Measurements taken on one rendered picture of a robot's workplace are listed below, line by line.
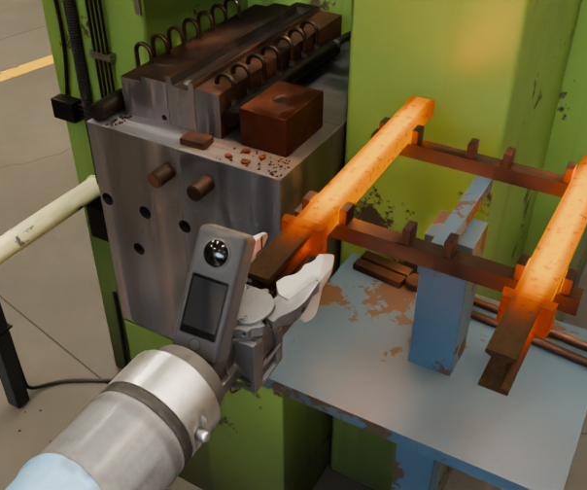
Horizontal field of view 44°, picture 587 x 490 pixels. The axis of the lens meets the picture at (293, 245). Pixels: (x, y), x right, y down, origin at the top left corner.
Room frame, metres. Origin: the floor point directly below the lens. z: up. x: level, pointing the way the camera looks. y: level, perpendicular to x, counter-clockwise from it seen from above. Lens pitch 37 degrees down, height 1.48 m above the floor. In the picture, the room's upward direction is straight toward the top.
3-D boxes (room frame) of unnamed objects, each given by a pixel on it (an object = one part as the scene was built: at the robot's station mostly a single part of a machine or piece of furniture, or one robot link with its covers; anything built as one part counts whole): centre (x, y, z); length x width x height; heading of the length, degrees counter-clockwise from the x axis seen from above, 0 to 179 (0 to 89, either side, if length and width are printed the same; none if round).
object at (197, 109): (1.28, 0.10, 0.96); 0.42 x 0.20 x 0.09; 150
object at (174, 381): (0.41, 0.10, 1.01); 0.10 x 0.05 x 0.09; 61
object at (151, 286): (1.26, 0.04, 0.69); 0.56 x 0.38 x 0.45; 150
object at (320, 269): (0.55, -0.02, 1.01); 0.09 x 0.03 x 0.06; 133
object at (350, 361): (0.71, -0.19, 0.76); 0.40 x 0.30 x 0.02; 61
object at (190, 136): (1.03, 0.15, 0.92); 0.04 x 0.03 x 0.01; 63
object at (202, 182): (0.97, 0.15, 0.87); 0.04 x 0.03 x 0.03; 150
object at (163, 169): (1.01, 0.21, 0.87); 0.04 x 0.03 x 0.03; 150
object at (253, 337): (0.48, 0.07, 1.00); 0.12 x 0.08 x 0.09; 151
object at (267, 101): (1.06, 0.02, 0.95); 0.12 x 0.09 x 0.07; 150
